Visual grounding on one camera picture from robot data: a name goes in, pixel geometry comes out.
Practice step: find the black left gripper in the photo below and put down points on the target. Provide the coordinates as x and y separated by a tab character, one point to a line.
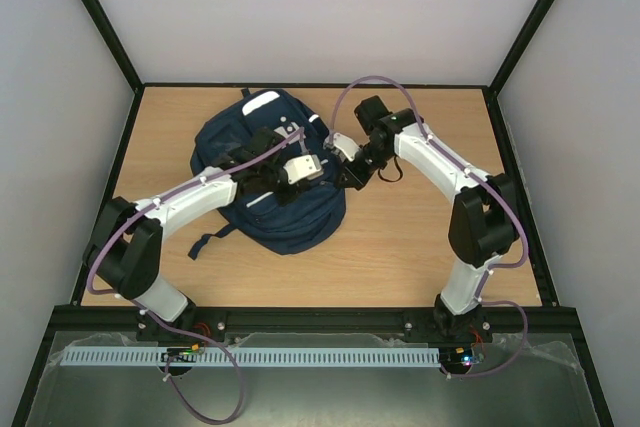
285	197

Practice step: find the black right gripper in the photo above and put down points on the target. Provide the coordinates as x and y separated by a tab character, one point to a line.
353	175

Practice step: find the navy blue student backpack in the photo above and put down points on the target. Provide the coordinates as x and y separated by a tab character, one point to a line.
234	134

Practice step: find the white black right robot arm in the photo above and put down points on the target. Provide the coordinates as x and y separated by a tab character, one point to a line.
483	225

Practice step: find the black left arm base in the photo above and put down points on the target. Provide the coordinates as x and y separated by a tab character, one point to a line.
185	338

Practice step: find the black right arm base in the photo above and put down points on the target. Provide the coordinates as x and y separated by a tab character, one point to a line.
461	340

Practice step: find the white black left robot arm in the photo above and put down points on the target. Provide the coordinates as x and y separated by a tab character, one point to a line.
123	254

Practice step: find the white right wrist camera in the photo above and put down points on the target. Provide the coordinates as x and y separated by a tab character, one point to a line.
342	146

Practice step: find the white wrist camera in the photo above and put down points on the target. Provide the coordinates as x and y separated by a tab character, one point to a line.
304	167
342	146

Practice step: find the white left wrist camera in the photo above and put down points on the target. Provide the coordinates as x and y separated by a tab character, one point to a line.
304	167

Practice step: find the light blue slotted cable duct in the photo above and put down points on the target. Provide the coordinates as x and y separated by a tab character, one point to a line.
251	357

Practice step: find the black aluminium frame rail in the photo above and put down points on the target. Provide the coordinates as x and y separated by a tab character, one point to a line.
242	321

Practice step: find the black right corner post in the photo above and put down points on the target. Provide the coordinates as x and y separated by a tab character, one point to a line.
522	41

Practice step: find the black corner post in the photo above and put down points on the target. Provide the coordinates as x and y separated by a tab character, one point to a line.
101	21
522	41

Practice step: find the black left corner post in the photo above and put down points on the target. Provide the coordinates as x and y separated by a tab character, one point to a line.
101	21

